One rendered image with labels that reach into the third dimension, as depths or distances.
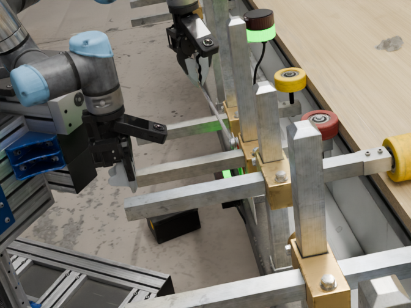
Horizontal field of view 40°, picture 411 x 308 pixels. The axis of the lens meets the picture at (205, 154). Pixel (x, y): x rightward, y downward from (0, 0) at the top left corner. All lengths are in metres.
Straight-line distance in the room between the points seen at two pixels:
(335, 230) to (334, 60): 0.45
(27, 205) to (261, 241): 0.60
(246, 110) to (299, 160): 0.53
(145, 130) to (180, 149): 1.84
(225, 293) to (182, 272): 1.47
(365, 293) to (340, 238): 0.84
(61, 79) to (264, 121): 0.38
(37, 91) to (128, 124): 0.20
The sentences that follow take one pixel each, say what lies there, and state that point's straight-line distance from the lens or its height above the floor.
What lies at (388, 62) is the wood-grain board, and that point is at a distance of 1.51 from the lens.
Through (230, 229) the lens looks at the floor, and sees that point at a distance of 2.39.
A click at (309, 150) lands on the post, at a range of 0.70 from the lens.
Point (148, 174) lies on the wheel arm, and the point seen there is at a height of 0.86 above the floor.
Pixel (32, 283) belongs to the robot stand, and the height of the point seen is 0.21.
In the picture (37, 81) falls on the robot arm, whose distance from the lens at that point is 1.07.
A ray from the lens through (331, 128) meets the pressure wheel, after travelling 1.22.
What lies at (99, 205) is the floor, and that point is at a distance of 2.72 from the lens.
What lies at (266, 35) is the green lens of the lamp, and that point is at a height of 1.11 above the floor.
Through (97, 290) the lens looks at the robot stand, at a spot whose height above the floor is 0.21.
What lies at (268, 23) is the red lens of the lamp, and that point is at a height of 1.13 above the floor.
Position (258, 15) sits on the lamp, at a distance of 1.15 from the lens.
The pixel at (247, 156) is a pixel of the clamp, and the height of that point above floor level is 0.87.
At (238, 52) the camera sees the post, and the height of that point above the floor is 1.08.
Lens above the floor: 1.51
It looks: 31 degrees down
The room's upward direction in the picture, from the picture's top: 10 degrees counter-clockwise
